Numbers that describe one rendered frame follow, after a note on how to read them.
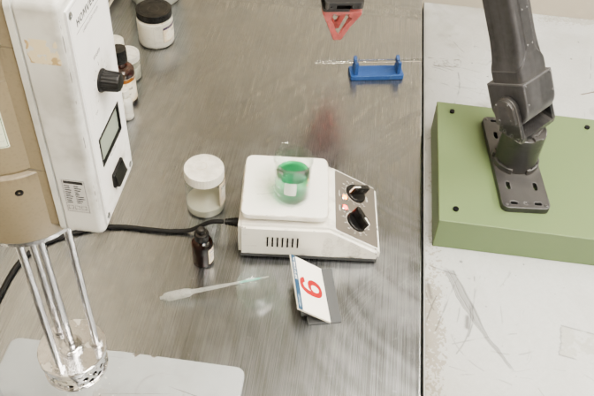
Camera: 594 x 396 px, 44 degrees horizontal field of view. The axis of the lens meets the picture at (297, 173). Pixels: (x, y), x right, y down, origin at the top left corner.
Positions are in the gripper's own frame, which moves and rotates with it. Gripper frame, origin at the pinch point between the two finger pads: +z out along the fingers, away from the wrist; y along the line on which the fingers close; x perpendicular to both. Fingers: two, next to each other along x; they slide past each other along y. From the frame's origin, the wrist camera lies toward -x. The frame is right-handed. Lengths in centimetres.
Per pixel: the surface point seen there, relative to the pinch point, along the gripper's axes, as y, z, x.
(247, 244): 43.7, 4.4, -17.7
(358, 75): 2.6, 8.3, 4.6
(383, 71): 1.4, 8.4, 9.5
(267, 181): 36.8, -0.9, -14.7
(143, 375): 62, 6, -31
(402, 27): -14.2, 10.0, 16.5
